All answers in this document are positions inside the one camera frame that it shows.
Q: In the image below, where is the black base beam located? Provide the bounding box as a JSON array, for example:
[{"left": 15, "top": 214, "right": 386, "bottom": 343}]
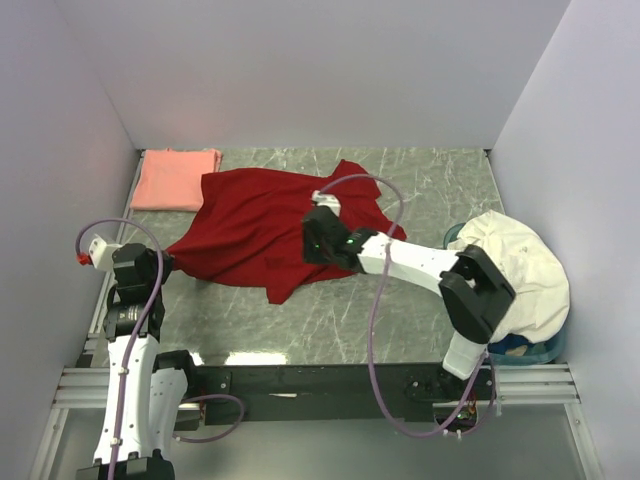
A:
[{"left": 186, "top": 363, "right": 466, "bottom": 422}]

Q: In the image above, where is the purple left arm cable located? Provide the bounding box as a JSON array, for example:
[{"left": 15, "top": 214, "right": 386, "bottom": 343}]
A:
[{"left": 74, "top": 218, "right": 246, "bottom": 480}]

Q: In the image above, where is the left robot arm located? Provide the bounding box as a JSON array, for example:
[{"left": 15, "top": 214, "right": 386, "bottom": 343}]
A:
[{"left": 76, "top": 237, "right": 200, "bottom": 479}]

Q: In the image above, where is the blue t shirt in basket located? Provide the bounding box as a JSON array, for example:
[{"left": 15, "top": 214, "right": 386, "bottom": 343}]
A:
[{"left": 488, "top": 334, "right": 533, "bottom": 356}]

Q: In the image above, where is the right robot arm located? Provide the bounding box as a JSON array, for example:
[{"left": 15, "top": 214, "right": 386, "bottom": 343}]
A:
[{"left": 302, "top": 206, "right": 516, "bottom": 399}]

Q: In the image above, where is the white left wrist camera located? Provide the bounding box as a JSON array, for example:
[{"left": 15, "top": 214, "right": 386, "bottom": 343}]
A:
[{"left": 76, "top": 235, "right": 122, "bottom": 273}]

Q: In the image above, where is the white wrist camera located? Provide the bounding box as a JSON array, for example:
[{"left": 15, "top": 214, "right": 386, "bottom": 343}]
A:
[
  {"left": 311, "top": 190, "right": 341, "bottom": 217},
  {"left": 76, "top": 235, "right": 122, "bottom": 273}
]

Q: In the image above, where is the white crumpled t shirt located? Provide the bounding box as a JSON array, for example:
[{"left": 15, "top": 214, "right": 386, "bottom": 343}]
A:
[{"left": 444, "top": 210, "right": 570, "bottom": 343}]

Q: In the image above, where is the folded pink t shirt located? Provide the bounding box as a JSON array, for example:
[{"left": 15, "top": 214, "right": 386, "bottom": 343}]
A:
[{"left": 130, "top": 149, "right": 223, "bottom": 212}]

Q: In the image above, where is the red t shirt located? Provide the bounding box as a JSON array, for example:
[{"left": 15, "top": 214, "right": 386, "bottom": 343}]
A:
[{"left": 167, "top": 160, "right": 392, "bottom": 304}]

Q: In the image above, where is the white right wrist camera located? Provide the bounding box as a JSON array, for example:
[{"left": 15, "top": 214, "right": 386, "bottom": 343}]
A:
[{"left": 311, "top": 190, "right": 341, "bottom": 217}]

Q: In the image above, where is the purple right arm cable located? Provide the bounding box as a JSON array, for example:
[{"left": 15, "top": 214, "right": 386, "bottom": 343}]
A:
[{"left": 318, "top": 174, "right": 499, "bottom": 440}]

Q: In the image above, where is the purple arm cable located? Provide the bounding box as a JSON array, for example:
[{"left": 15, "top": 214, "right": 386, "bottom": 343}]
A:
[
  {"left": 74, "top": 218, "right": 246, "bottom": 480},
  {"left": 318, "top": 174, "right": 499, "bottom": 440}
]

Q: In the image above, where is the blue plastic basket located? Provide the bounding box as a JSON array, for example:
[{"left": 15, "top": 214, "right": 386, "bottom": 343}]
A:
[{"left": 443, "top": 223, "right": 565, "bottom": 365}]

